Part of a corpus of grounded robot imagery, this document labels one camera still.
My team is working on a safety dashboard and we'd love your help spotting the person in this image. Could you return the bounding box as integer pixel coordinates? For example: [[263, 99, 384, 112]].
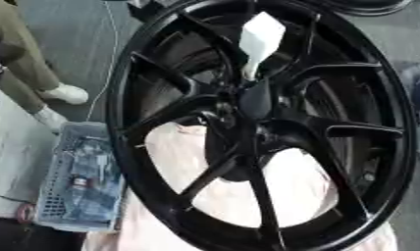
[[0, 0, 90, 134]]

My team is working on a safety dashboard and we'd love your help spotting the pale perforated plastic basket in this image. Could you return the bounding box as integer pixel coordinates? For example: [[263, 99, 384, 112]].
[[32, 121, 128, 233]]

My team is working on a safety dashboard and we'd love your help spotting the black round tyre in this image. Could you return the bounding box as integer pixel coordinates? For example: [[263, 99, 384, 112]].
[[309, 0, 416, 17]]

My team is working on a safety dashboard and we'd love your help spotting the pale pink cloth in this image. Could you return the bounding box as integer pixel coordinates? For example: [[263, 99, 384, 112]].
[[80, 123, 399, 251]]

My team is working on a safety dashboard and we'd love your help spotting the black spoked wheel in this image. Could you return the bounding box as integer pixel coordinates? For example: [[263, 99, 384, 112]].
[[105, 0, 420, 251]]

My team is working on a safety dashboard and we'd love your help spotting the thin white cable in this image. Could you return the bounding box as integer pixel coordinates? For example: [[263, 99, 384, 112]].
[[84, 0, 121, 123]]

